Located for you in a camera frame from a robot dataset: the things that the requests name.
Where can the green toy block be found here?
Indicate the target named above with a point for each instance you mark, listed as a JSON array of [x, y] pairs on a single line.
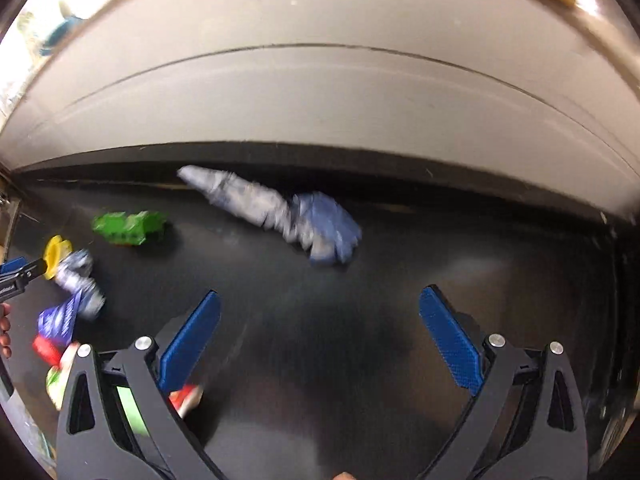
[[131, 227]]

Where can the person's left hand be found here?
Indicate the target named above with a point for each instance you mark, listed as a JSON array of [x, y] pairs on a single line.
[[4, 332]]

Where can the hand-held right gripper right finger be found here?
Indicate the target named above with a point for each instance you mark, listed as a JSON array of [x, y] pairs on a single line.
[[450, 341]]

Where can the crumpled blue white wrapper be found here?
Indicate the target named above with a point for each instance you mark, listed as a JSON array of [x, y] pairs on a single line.
[[70, 295]]

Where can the crumpled silver blue wrapper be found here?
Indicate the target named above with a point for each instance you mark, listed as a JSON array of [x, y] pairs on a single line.
[[280, 212]]

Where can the yellow plastic cap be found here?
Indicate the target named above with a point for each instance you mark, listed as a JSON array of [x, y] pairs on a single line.
[[54, 256]]

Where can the red green white wrapper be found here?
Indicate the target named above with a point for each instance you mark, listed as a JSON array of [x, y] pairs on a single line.
[[65, 375]]

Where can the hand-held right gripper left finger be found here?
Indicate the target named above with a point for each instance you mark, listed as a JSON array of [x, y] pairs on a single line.
[[192, 341]]

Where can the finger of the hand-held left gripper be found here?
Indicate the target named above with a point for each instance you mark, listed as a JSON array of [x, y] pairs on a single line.
[[22, 271]]

